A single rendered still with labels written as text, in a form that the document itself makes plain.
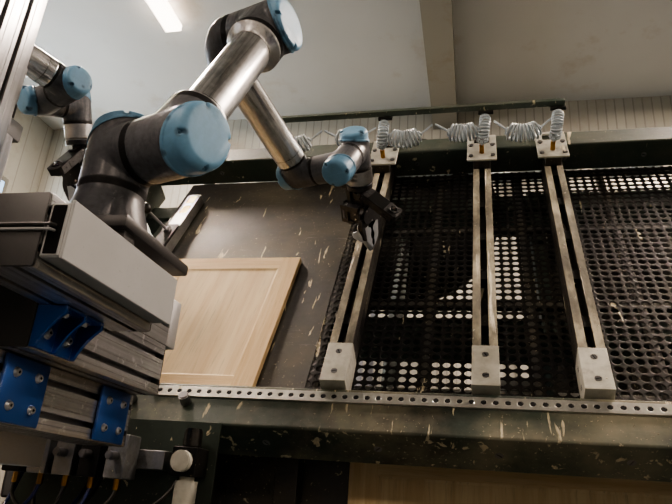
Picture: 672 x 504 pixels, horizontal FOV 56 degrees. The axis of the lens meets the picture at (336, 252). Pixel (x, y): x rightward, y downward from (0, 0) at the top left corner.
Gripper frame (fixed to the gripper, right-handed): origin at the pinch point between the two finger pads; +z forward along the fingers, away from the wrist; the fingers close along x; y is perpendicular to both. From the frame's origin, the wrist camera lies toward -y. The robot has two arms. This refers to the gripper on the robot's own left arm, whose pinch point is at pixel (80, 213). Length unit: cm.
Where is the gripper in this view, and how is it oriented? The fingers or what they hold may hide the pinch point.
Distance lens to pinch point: 189.1
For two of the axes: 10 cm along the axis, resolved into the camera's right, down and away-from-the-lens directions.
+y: 2.3, -1.0, 9.7
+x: -9.7, 0.1, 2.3
